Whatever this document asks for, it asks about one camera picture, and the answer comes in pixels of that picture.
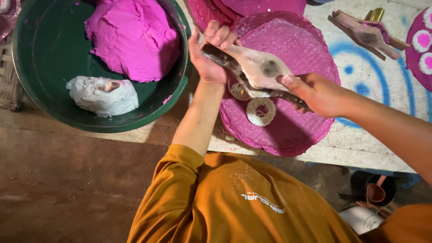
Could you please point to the person's left hand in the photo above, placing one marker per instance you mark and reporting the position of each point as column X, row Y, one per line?
column 206, row 65

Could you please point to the wooden press with brass cylinder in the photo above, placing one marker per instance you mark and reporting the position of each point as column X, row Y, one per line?
column 368, row 35

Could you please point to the white dough lump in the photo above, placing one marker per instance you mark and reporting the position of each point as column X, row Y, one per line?
column 98, row 101

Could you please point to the pink dough lump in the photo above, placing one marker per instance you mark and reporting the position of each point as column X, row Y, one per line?
column 135, row 37

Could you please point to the wooden hinged noodle press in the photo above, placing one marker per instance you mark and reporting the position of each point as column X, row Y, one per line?
column 260, row 69

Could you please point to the orange shirt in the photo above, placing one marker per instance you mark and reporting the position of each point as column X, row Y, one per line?
column 236, row 202

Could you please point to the pink glittery mat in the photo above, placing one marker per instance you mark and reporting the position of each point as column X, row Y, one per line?
column 8, row 18

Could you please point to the pink mat with noodle rings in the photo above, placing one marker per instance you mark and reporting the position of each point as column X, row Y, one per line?
column 412, row 64

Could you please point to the person's right hand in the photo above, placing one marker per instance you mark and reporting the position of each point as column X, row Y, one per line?
column 320, row 96

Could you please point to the large green plastic basin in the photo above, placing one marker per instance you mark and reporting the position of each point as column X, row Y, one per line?
column 50, row 47

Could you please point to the woven bamboo tray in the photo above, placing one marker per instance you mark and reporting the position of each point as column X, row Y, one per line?
column 8, row 77

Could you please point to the pile of pink woven mats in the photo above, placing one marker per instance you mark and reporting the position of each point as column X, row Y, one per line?
column 256, row 5

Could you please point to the black bucket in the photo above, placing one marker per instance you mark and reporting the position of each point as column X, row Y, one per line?
column 359, row 184

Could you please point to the white sheet with blue print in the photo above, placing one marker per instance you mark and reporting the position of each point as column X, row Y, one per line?
column 371, row 101

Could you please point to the copper coloured scoop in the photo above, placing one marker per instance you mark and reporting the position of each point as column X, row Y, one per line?
column 375, row 193

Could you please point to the stack of pink woven mats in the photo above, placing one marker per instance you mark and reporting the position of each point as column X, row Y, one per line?
column 297, row 44

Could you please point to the white plastic container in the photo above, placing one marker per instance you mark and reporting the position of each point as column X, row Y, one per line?
column 361, row 219

